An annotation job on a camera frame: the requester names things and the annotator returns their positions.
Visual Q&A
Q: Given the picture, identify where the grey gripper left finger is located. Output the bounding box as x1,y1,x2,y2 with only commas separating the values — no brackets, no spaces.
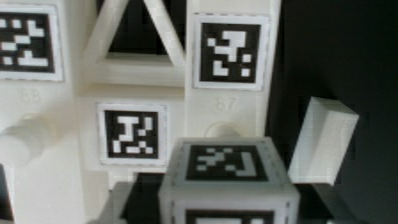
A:
88,173,164,224

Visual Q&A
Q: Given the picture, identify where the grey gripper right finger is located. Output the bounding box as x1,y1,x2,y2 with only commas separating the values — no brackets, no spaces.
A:
295,183,370,224

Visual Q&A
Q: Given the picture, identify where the white tagged cube nut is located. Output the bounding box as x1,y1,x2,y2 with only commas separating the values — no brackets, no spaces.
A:
159,137,301,224

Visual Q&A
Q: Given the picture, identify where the white chair back frame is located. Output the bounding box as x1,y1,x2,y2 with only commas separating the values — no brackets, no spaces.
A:
0,0,281,224

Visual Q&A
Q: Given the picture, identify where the white chair leg with tag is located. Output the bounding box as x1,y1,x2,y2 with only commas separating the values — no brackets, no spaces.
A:
288,97,359,184

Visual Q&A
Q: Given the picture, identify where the white chair seat part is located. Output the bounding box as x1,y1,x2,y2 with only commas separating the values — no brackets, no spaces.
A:
77,84,185,223

